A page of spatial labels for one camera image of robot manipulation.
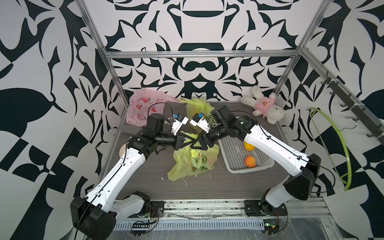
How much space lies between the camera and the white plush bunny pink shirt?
1066mm

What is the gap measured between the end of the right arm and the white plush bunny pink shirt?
2.06ft

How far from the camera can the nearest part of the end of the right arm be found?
61cm
